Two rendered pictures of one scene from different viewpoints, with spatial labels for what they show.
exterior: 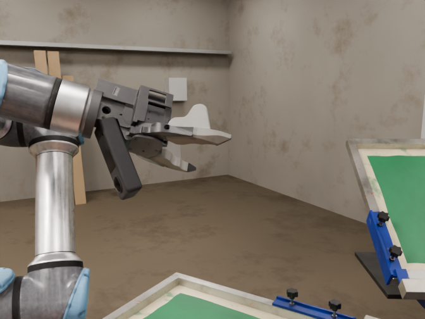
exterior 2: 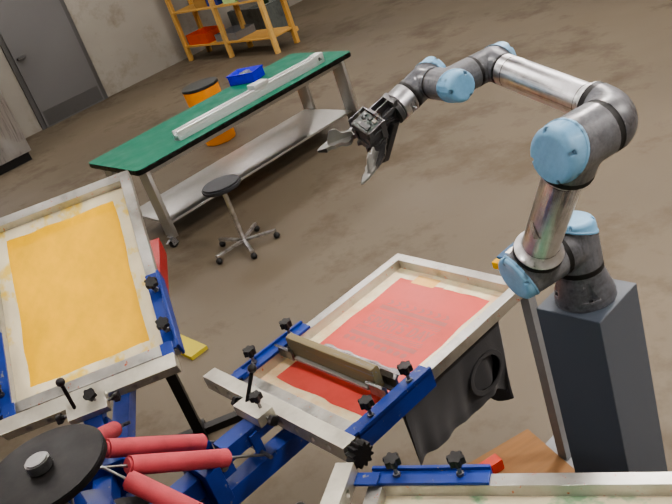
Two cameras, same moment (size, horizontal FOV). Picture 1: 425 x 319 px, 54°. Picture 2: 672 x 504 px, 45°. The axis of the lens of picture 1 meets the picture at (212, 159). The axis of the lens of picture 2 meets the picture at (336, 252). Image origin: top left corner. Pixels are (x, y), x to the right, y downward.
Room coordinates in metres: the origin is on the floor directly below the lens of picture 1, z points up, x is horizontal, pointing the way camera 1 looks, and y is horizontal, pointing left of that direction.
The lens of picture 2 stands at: (2.41, -0.25, 2.38)
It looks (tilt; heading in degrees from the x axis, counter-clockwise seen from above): 26 degrees down; 174
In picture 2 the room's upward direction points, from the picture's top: 20 degrees counter-clockwise
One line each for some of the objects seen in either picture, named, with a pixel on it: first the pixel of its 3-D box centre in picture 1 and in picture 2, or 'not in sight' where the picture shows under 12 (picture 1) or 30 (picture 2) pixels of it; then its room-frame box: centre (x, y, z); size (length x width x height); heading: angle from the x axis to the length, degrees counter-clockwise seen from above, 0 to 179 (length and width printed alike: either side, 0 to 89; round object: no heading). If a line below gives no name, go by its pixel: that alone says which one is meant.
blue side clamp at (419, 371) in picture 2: not in sight; (393, 405); (0.61, -0.06, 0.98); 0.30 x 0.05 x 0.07; 118
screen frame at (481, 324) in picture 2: not in sight; (382, 335); (0.25, 0.02, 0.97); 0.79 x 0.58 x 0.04; 118
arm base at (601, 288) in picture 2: not in sight; (582, 279); (0.80, 0.47, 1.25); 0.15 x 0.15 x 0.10
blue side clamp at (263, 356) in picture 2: not in sight; (275, 355); (0.12, -0.32, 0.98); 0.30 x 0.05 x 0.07; 118
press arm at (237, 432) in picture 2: not in sight; (244, 434); (0.51, -0.48, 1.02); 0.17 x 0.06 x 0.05; 118
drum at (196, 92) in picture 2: not in sight; (210, 112); (-5.93, -0.14, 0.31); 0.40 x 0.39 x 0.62; 121
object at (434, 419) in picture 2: not in sight; (451, 389); (0.38, 0.15, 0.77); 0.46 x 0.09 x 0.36; 118
